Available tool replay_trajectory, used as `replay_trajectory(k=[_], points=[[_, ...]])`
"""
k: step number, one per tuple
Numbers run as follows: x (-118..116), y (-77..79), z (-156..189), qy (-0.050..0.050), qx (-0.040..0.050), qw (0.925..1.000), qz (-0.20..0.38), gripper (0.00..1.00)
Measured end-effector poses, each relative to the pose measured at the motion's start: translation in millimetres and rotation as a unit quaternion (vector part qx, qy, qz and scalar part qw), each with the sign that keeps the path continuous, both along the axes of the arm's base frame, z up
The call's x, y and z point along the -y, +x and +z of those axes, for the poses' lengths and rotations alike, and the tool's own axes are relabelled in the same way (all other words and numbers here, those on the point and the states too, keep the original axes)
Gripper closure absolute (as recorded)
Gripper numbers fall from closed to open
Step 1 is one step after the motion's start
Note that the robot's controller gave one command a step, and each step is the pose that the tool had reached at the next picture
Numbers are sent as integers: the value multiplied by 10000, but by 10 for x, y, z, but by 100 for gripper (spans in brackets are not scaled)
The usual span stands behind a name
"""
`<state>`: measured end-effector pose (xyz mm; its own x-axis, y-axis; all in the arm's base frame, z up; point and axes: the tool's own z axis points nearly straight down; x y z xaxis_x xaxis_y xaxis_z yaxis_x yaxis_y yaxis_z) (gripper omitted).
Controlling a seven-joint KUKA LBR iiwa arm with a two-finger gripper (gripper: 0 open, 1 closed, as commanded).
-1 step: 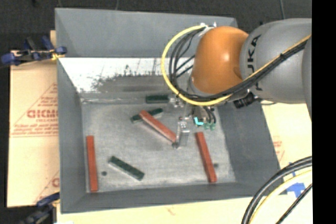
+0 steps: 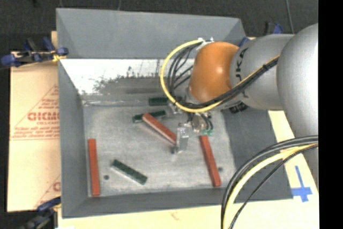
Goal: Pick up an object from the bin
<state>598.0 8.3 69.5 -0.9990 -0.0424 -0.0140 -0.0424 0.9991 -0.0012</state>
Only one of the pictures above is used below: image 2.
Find brown cardboard board, red print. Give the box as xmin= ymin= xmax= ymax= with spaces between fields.
xmin=6 ymin=64 xmax=62 ymax=213

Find grey metal bin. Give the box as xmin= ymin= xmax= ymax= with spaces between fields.
xmin=55 ymin=8 xmax=294 ymax=218

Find dark green flat block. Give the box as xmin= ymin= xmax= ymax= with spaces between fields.
xmin=110 ymin=159 xmax=148 ymax=186
xmin=132 ymin=109 xmax=167 ymax=124
xmin=148 ymin=96 xmax=170 ymax=106

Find red-brown flat block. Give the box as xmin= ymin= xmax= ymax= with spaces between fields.
xmin=198 ymin=135 xmax=222 ymax=188
xmin=87 ymin=138 xmax=101 ymax=197
xmin=141 ymin=112 xmax=178 ymax=144

